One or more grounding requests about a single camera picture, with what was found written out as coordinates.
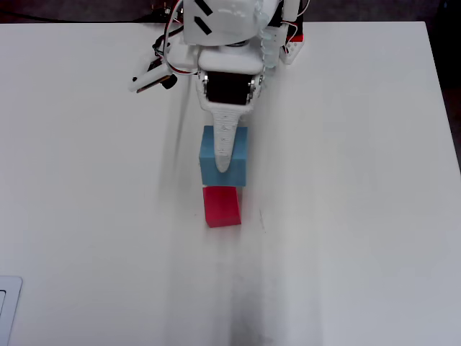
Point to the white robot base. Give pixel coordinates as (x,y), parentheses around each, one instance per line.
(293,50)

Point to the blue foam cube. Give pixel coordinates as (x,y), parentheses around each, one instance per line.
(237,169)

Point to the white tray corner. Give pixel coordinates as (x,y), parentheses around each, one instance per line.
(12,306)

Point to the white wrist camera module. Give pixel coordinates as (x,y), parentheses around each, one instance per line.
(147,77)

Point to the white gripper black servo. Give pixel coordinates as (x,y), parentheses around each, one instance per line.
(228,88)

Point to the red foam cube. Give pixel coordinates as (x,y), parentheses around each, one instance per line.
(221,207)

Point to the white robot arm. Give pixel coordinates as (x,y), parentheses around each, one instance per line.
(230,21)

